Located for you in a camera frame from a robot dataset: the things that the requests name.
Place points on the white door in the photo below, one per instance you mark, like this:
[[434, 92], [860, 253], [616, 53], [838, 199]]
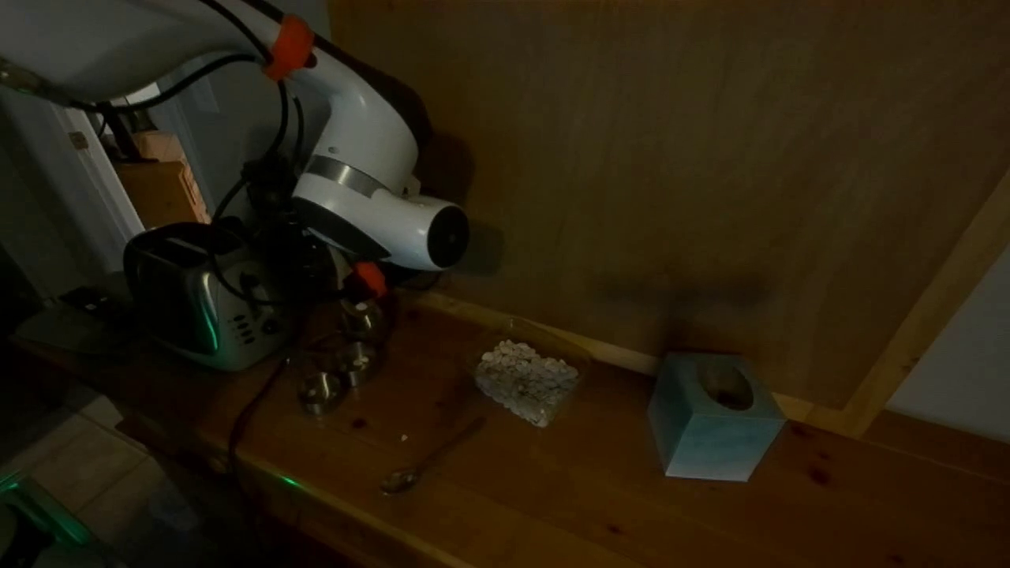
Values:
[[73, 179]]

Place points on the metal spoon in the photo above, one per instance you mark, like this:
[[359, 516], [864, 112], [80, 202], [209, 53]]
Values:
[[399, 481]]

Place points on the blue box with round hole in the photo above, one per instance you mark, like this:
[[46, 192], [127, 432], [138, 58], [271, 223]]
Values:
[[711, 427]]

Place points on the small black object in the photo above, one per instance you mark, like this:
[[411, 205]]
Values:
[[94, 302]]

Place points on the stainless steel toaster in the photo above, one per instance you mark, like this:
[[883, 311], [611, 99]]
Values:
[[206, 302]]

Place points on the small white piece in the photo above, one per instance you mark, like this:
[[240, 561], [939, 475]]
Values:
[[404, 437]]

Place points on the wooden block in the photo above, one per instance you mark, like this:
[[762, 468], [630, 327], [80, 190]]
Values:
[[159, 190]]

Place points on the large wooden back panel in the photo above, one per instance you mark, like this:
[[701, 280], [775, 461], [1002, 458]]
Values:
[[683, 160]]

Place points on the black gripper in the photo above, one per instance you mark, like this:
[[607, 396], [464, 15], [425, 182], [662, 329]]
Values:
[[342, 263]]

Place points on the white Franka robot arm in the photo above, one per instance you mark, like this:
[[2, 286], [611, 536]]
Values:
[[366, 128]]

